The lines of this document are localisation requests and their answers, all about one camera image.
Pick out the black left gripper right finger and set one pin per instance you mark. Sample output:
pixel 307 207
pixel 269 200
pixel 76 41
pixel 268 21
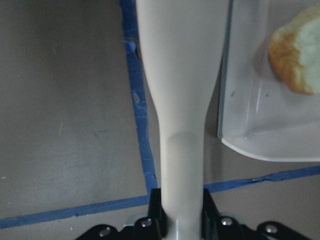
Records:
pixel 209 216

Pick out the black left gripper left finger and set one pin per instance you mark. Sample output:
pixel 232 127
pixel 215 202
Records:
pixel 156 211

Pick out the cream plastic dustpan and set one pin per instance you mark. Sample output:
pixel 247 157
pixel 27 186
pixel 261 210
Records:
pixel 259 117

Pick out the cream hand brush dark bristles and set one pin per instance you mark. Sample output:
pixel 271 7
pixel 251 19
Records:
pixel 181 43

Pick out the small bread chunk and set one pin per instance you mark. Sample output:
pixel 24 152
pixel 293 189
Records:
pixel 294 52

